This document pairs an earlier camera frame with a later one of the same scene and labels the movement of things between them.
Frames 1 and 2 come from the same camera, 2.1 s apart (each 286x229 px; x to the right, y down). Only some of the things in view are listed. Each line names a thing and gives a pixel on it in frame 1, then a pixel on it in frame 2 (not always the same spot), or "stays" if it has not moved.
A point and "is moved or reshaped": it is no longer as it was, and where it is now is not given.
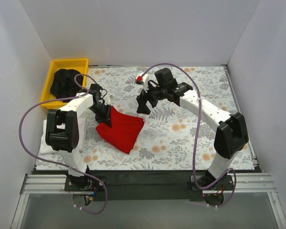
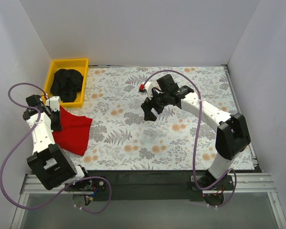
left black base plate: [84, 183] stays
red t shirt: [124, 133] is moved or reshaped
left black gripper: [103, 114] to [56, 121]
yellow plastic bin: [80, 64] stays
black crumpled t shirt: [67, 83] stays
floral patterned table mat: [156, 118] stays
